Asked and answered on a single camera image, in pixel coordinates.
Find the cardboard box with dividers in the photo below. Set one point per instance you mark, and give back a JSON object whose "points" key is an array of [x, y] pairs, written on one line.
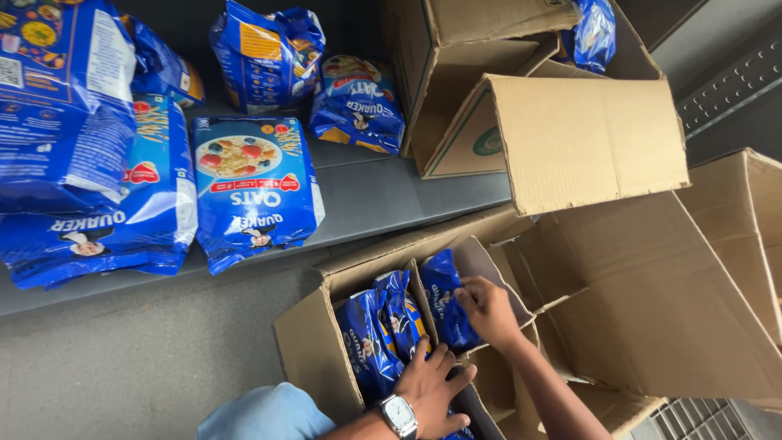
{"points": [[305, 342]]}

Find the small blue oats packet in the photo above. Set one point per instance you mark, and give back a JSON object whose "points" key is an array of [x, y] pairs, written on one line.
{"points": [[400, 318], [591, 33], [357, 107], [443, 305], [366, 348], [459, 434]]}

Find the person's left hand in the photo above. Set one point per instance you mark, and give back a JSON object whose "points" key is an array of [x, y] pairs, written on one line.
{"points": [[427, 388]]}

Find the tipped empty cardboard box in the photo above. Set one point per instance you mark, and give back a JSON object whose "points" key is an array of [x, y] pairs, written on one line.
{"points": [[574, 134]]}

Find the person's right fingers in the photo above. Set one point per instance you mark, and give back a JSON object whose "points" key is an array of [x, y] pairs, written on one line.
{"points": [[471, 296]]}

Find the large blue oats packet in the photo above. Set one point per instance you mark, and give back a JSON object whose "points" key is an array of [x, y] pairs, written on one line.
{"points": [[134, 232]]}

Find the person's light blue trouser knee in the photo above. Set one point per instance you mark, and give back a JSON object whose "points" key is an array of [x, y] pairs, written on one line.
{"points": [[262, 415]]}

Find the blue packet with yellow corner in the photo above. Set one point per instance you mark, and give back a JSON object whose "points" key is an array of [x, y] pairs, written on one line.
{"points": [[162, 67]]}

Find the perforated grey metal rail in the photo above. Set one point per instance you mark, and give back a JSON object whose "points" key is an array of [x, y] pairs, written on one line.
{"points": [[730, 85]]}

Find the person's right hand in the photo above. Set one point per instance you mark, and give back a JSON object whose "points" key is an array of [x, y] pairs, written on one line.
{"points": [[493, 315]]}

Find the large open cardboard box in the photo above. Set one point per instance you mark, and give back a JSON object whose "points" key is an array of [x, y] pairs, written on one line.
{"points": [[660, 305]]}

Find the large blue packet back side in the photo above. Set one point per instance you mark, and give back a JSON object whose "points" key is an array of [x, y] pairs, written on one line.
{"points": [[55, 122]]}

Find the blue packet with orange label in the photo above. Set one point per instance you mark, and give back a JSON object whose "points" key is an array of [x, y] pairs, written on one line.
{"points": [[266, 55]]}

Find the medium blue oats packet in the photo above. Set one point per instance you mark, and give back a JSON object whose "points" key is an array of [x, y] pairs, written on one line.
{"points": [[256, 195]]}

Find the silver square wristwatch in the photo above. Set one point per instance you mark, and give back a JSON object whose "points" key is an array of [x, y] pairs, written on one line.
{"points": [[398, 417]]}

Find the metal floor grate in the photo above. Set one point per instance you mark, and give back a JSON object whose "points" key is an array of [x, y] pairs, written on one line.
{"points": [[699, 420]]}

